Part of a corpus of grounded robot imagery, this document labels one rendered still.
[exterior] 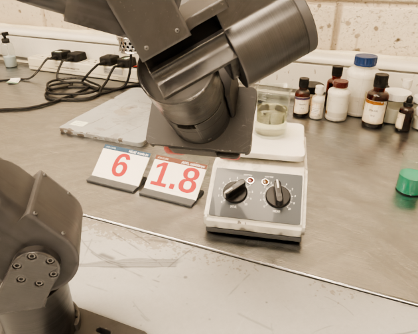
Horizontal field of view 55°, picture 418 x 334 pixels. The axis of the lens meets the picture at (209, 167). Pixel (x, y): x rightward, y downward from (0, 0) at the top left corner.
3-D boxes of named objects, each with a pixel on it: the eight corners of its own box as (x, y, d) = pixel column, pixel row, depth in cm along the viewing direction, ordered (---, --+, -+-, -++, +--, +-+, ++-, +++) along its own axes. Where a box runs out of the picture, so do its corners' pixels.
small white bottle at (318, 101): (314, 114, 91) (319, 83, 87) (324, 118, 89) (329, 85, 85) (306, 117, 89) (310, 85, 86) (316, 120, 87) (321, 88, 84)
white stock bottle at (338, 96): (350, 119, 88) (357, 81, 84) (335, 124, 86) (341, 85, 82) (334, 112, 92) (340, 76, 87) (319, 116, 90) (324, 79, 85)
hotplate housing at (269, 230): (303, 246, 51) (311, 193, 47) (202, 234, 53) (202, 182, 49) (301, 164, 70) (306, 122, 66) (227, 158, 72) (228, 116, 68)
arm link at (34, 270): (65, 187, 37) (-1, 195, 36) (55, 248, 29) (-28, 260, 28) (75, 240, 40) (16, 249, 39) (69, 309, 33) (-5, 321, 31)
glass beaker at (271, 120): (267, 146, 57) (272, 91, 53) (244, 133, 61) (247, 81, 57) (298, 136, 60) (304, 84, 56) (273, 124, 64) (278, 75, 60)
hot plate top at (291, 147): (304, 162, 53) (305, 157, 53) (217, 155, 55) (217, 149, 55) (303, 128, 64) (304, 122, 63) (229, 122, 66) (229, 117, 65)
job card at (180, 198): (191, 207, 58) (190, 183, 56) (139, 194, 61) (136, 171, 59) (208, 187, 63) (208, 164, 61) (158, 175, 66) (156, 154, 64)
